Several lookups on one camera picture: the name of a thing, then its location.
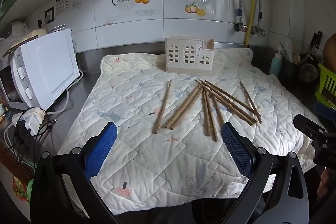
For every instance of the wooden chopstick long diagonal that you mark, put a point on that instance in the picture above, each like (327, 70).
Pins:
(226, 95)
(230, 106)
(250, 114)

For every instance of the wooden chopstick short centre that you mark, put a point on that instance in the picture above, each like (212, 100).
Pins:
(219, 113)

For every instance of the yellow gas pipe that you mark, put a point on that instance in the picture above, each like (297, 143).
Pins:
(250, 22)

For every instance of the black handled knife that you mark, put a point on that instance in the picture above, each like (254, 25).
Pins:
(315, 41)

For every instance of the wooden chopstick vertical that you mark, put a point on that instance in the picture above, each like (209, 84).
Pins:
(206, 113)
(211, 121)

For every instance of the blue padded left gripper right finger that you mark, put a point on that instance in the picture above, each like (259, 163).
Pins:
(239, 149)

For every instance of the white quilted mat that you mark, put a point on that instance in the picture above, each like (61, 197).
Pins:
(144, 170)

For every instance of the teal soap bottle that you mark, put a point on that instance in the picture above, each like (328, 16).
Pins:
(276, 62)

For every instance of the black utensil pot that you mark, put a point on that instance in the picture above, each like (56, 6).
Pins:
(302, 78)

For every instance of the person's right hand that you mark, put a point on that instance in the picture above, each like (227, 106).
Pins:
(327, 183)

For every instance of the white microwave oven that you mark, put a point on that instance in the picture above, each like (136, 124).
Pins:
(37, 68)

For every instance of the beige house-shaped utensil holder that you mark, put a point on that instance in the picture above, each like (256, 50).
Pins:
(192, 56)

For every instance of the green plastic basket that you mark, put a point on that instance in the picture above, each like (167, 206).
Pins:
(325, 93)

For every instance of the wall power socket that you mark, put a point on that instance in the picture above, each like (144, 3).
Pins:
(50, 15)

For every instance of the white rice spoon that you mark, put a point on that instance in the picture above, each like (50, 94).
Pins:
(289, 50)

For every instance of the white power strip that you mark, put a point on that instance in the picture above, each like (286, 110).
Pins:
(33, 119)

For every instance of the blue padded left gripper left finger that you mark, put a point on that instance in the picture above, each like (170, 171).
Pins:
(97, 148)

